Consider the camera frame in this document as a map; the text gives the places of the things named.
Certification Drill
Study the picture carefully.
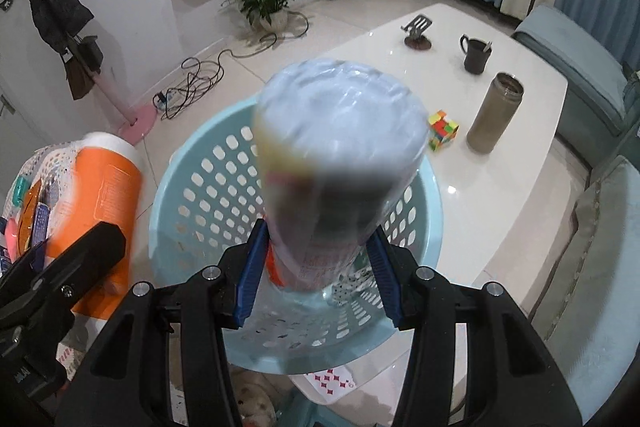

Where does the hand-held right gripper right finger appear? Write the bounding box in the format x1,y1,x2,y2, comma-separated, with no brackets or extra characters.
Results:
367,227,583,427

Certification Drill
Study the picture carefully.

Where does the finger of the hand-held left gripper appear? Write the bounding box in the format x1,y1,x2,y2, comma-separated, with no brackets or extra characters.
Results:
0,241,49,303
30,222,126,305

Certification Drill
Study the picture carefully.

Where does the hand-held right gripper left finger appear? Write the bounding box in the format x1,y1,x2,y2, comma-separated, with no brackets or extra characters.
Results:
55,219,271,427

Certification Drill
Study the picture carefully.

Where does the orange canister with white lid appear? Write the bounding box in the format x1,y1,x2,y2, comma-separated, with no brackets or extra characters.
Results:
47,132,146,318

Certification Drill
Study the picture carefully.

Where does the light blue perforated basket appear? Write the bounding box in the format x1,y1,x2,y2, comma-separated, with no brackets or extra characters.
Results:
148,99,443,375

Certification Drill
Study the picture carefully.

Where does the clear plastic-wrapped bottle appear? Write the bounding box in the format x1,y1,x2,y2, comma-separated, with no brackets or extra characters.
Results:
251,59,431,293

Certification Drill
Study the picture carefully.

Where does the orange packet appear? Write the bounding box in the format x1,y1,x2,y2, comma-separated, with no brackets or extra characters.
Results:
17,187,44,253

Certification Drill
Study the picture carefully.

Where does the blue packet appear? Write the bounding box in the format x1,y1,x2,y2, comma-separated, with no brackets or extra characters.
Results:
32,202,51,240

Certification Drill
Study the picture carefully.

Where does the green plastic item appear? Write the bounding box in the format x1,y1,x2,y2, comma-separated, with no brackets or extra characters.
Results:
10,179,29,208

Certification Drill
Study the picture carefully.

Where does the white perforated basket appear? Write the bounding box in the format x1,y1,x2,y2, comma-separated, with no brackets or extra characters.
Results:
0,142,86,268

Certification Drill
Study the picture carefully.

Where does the red playing card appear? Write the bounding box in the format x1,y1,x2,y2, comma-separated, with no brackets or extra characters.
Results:
303,367,359,396

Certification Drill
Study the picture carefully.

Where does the pink coat stand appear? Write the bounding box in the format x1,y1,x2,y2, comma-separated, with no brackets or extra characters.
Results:
90,74,159,146

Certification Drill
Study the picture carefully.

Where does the colourful puzzle cube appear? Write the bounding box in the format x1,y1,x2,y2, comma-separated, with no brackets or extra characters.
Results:
427,109,460,152

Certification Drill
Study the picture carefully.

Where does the brown hanging bag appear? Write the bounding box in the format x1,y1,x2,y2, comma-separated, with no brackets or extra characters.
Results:
64,34,104,101

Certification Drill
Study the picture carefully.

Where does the brown thermos bottle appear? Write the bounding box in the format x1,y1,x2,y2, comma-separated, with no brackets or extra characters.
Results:
466,72,525,155

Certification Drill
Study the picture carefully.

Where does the grey-green sofa seat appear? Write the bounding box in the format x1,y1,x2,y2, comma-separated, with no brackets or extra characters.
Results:
530,154,640,408

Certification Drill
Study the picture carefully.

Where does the dark mug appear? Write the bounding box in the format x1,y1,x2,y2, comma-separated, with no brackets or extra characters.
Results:
460,34,494,74

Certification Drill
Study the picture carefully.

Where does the metal phone stand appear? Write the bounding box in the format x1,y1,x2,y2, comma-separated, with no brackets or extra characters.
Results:
401,14,435,52

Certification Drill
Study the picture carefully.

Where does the blue sofa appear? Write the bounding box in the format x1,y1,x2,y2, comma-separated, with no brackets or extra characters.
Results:
512,4,640,168

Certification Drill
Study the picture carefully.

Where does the tangled black cable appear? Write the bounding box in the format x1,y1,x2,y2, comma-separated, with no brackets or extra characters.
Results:
152,49,227,120

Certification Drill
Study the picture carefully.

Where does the long black floor cable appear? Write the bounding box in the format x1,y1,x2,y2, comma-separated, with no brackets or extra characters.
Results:
220,9,310,58

